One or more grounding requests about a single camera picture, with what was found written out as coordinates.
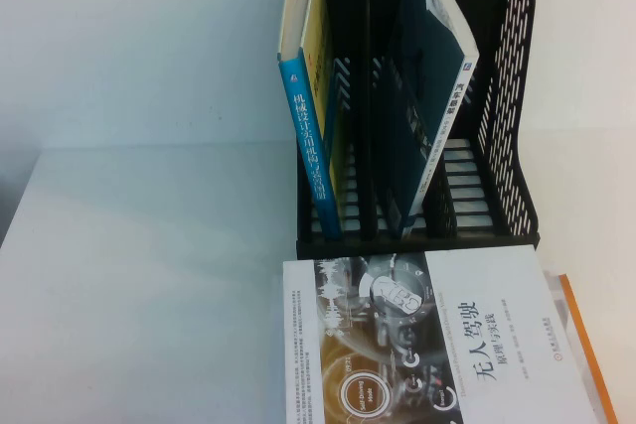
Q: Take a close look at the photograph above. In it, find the blue spine yellow cover book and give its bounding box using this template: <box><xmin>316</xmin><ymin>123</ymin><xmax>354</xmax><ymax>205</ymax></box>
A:
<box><xmin>276</xmin><ymin>0</ymin><xmax>349</xmax><ymax>241</ymax></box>

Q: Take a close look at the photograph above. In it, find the teal cover white spine book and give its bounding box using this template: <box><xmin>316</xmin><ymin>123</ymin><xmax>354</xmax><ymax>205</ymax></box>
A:
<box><xmin>375</xmin><ymin>0</ymin><xmax>481</xmax><ymax>241</ymax></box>

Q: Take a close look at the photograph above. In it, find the white self-driving car book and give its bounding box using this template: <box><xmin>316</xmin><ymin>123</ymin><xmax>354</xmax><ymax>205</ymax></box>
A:
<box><xmin>281</xmin><ymin>243</ymin><xmax>605</xmax><ymax>424</ymax></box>

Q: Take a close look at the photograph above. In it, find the orange edged white book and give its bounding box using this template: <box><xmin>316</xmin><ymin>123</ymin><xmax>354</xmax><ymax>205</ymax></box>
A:
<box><xmin>540</xmin><ymin>270</ymin><xmax>620</xmax><ymax>424</ymax></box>

